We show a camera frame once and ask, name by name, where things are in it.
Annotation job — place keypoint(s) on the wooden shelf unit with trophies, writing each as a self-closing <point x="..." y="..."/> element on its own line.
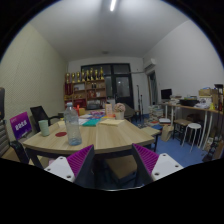
<point x="85" y="91"/>

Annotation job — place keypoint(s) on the light green cup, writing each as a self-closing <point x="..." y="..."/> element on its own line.
<point x="44" y="128"/>

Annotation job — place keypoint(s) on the dark grey bag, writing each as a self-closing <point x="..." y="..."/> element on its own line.
<point x="2" y="103"/>

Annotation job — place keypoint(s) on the pink flowers in white pot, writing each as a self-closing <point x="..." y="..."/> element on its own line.
<point x="119" y="110"/>

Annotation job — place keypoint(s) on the dark framed glass door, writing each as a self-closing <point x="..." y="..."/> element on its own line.
<point x="121" y="85"/>

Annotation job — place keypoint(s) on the black computer monitor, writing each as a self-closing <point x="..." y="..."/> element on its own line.
<point x="166" y="94"/>

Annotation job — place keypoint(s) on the ceiling tube light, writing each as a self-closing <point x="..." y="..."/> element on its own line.
<point x="113" y="5"/>

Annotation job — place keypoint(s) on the silver ribbed suitcase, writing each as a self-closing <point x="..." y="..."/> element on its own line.
<point x="4" y="138"/>

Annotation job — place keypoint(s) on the orange book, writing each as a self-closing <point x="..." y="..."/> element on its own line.
<point x="108" y="117"/>

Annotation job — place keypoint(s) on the pale yellow book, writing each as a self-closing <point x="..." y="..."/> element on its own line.
<point x="111" y="122"/>

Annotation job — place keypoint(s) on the orange standing card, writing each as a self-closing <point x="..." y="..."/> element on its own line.
<point x="108" y="109"/>

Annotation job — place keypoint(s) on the teal book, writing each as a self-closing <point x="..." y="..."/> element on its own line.
<point x="90" y="122"/>

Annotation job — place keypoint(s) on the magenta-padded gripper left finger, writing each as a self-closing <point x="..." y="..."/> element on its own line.
<point x="60" y="165"/>

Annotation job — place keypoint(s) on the white wall air conditioner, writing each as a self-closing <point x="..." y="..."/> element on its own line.
<point x="150" y="64"/>

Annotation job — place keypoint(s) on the clear plastic water bottle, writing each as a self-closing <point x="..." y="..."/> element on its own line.
<point x="72" y="128"/>

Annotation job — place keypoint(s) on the white round stool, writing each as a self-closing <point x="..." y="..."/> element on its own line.
<point x="194" y="126"/>

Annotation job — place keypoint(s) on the purple sign board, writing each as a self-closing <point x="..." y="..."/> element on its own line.
<point x="20" y="125"/>

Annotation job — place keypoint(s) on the black office chair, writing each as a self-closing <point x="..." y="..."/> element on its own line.
<point x="39" y="115"/>

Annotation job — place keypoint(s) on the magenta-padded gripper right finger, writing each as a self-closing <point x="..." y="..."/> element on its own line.
<point x="165" y="165"/>

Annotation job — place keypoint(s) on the brown wooden stool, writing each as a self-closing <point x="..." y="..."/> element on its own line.
<point x="181" y="122"/>

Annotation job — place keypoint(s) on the flat round red coaster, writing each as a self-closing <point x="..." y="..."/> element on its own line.
<point x="61" y="134"/>

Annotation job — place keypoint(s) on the black suitcase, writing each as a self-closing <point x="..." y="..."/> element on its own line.
<point x="19" y="151"/>

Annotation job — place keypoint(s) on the long wooden side desk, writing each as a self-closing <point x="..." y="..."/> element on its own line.
<point x="196" y="109"/>

